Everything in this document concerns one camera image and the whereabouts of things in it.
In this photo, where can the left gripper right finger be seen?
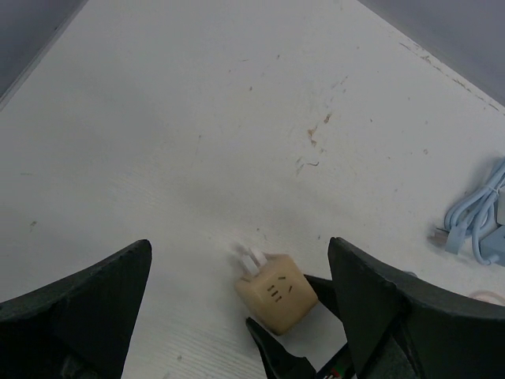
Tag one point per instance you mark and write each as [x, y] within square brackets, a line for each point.
[399, 326]

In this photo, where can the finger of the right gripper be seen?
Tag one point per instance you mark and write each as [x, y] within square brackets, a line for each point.
[325, 292]
[278, 362]

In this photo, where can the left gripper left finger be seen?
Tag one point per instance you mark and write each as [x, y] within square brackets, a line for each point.
[79, 326]

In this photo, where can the beige cube socket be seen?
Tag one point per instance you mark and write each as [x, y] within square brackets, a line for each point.
[274, 290]

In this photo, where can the light blue power strip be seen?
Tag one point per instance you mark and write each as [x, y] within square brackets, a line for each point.
[478, 218]

